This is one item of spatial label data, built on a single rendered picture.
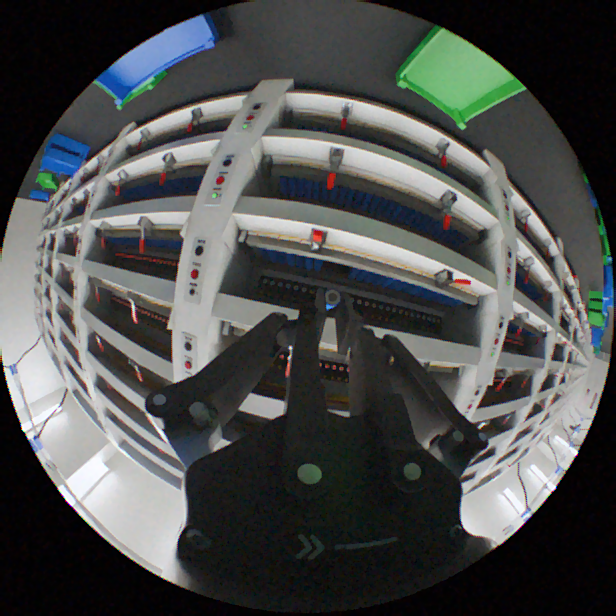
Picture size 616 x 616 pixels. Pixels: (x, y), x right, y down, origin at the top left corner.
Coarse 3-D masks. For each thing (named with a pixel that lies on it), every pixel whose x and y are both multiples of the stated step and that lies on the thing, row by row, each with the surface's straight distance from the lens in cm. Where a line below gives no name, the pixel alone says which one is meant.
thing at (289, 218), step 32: (256, 224) 36; (288, 224) 33; (320, 224) 32; (352, 224) 33; (384, 224) 35; (256, 256) 49; (384, 256) 37; (416, 256) 36; (448, 256) 41; (352, 288) 48; (480, 288) 51
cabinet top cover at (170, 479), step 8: (120, 448) 138; (128, 448) 137; (128, 456) 136; (136, 456) 132; (144, 456) 131; (144, 464) 128; (152, 464) 127; (152, 472) 124; (160, 472) 123; (168, 472) 123; (160, 480) 125; (168, 480) 120; (176, 480) 120; (176, 488) 117
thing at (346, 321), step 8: (344, 296) 18; (344, 304) 16; (344, 312) 15; (352, 312) 15; (336, 320) 19; (344, 320) 14; (352, 320) 13; (336, 328) 18; (344, 328) 14; (352, 328) 13; (336, 336) 17; (344, 336) 14; (352, 336) 14; (344, 344) 14; (344, 352) 14
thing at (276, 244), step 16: (256, 240) 37; (272, 240) 37; (288, 240) 36; (304, 240) 34; (320, 256) 35; (336, 256) 35; (352, 256) 36; (384, 272) 38; (400, 272) 39; (432, 288) 44; (448, 288) 46; (464, 288) 48
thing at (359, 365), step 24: (360, 336) 12; (360, 360) 10; (360, 384) 9; (384, 384) 9; (360, 408) 8; (384, 408) 7; (384, 432) 6; (408, 432) 7; (384, 456) 6; (408, 456) 6; (384, 480) 5; (408, 480) 5
